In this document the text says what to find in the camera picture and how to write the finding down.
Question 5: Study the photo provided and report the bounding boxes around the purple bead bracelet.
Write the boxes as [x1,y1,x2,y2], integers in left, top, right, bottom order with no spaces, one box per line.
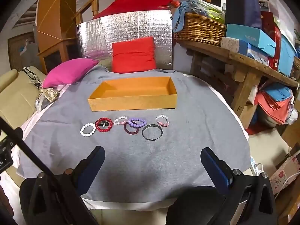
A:
[128,118,147,128]

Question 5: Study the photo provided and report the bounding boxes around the gold patterned cloth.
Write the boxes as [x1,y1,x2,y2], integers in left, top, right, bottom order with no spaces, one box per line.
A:
[22,67,61,104]

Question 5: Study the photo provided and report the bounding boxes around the magenta cushion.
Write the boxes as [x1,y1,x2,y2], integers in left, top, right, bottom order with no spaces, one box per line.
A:
[42,58,99,88]

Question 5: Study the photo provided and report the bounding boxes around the floral gift bag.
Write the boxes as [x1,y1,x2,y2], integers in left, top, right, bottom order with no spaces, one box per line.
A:
[269,156,300,195]

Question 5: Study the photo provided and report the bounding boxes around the silver insulation sheet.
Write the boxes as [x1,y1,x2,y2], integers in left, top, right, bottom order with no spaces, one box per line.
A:
[76,9,173,71]

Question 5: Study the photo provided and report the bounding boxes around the black hair tie with charm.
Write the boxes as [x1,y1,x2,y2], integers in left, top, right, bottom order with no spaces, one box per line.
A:
[142,125,163,141]

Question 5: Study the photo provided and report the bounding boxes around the navy fabric bag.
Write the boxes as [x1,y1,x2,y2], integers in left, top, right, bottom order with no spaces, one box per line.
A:
[225,0,262,30]

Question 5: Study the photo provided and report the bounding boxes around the light blue storage bin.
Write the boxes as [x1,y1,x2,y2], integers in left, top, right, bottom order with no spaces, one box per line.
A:
[278,34,298,77]

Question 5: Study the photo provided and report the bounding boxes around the clear plastic bag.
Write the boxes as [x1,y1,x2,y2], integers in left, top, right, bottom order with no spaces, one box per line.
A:
[173,0,227,24]

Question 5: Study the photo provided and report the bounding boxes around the red bead bracelet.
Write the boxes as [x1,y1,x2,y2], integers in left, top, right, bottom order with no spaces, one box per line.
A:
[95,117,113,132]

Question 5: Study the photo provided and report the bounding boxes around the wooden shelf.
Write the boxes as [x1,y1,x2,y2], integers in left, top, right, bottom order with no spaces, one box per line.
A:
[175,39,300,122]

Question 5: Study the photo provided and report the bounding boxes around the brown door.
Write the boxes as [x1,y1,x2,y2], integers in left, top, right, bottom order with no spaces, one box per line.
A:
[7,31,35,69]

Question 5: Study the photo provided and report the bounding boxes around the blue and white box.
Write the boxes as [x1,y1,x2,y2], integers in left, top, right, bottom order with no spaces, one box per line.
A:
[239,41,270,66]

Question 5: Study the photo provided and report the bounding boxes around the blue folded cloth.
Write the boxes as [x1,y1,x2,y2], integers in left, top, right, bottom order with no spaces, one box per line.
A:
[265,83,292,101]

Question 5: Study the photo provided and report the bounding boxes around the beige sofa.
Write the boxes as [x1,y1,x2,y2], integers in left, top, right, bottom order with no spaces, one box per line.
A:
[0,66,47,134]

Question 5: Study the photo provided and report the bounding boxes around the white patterned box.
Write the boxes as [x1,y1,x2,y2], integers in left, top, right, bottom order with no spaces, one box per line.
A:
[221,37,240,52]

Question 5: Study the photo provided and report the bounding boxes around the blue cloth in basket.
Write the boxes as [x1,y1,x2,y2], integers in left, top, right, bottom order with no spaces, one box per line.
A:
[172,0,207,32]

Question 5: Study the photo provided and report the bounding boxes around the orange cardboard box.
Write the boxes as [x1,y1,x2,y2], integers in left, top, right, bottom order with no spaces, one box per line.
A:
[88,76,177,112]

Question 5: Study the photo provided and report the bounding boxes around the wicker basket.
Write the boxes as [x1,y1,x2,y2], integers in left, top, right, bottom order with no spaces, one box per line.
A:
[173,13,227,47]

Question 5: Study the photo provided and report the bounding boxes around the wooden cabinet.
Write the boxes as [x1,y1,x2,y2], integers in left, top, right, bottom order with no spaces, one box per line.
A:
[35,0,79,74]

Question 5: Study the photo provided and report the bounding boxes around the wooden stair railing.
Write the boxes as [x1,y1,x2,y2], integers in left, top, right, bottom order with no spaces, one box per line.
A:
[73,0,242,26]

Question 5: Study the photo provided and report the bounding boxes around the pale pink bead bracelet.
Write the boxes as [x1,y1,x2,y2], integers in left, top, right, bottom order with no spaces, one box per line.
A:
[156,115,170,127]

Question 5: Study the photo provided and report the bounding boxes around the large red cushion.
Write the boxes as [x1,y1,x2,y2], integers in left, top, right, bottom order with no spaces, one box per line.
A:
[92,0,180,20]

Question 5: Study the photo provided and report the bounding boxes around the white and pink crystal bracelet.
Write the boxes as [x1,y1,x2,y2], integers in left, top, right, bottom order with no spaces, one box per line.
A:
[113,116,129,125]

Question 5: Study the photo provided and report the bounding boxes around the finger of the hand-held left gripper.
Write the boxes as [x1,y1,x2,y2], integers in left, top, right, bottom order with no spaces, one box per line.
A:
[0,117,98,225]

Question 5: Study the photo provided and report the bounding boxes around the small red cushion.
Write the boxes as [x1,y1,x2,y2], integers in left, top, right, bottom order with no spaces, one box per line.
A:
[111,36,157,74]

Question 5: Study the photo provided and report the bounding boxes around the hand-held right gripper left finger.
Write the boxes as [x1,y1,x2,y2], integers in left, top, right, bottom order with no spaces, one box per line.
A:
[35,146,105,197]

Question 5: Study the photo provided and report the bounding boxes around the light blue cardboard box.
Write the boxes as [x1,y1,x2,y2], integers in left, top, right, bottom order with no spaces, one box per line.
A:
[225,23,276,58]

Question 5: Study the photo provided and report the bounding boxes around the white bead bracelet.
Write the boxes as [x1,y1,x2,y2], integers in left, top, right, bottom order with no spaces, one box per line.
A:
[80,122,95,137]

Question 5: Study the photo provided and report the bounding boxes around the grey blanket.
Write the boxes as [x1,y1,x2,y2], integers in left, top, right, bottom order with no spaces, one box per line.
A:
[16,66,251,207]

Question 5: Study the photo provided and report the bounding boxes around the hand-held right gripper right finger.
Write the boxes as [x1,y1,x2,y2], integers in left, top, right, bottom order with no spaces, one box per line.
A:
[200,147,277,219]

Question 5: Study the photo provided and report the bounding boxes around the maroon hair tie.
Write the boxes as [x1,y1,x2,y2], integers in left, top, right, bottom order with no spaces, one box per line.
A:
[123,122,139,136]

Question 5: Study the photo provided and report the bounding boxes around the white storage box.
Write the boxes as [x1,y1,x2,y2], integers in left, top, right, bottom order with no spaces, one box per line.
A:
[258,0,296,40]

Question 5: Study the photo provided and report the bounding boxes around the coral folded cloths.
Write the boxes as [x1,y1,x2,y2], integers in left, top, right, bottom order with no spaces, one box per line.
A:
[254,91,293,125]

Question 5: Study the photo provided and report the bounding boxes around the white power strip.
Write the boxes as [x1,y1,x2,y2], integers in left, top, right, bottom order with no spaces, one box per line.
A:
[250,156,264,176]

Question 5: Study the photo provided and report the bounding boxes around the red box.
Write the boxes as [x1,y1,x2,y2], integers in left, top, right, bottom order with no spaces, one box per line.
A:
[261,11,282,72]

